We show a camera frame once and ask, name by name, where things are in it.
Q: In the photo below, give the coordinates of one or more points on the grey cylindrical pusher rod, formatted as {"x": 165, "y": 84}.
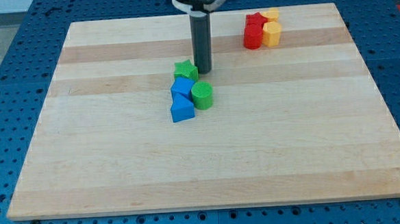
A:
{"x": 201, "y": 43}

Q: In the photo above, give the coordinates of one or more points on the green star block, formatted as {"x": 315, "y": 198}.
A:
{"x": 186, "y": 70}

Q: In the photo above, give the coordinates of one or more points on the red star block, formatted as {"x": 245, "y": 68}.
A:
{"x": 255, "y": 19}

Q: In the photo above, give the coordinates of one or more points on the red cylinder block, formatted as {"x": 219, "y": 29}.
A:
{"x": 252, "y": 36}

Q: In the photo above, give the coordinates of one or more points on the yellow block behind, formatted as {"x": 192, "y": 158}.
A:
{"x": 272, "y": 14}

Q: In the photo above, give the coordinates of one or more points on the yellow hexagon block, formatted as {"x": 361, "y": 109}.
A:
{"x": 271, "y": 34}

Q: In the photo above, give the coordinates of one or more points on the green cylinder block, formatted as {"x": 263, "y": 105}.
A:
{"x": 202, "y": 95}

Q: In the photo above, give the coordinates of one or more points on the blue cube block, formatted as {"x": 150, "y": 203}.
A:
{"x": 182, "y": 86}

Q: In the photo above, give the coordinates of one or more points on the blue triangle block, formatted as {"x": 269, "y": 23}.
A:
{"x": 182, "y": 109}

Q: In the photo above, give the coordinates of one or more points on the wooden board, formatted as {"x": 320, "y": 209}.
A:
{"x": 299, "y": 123}

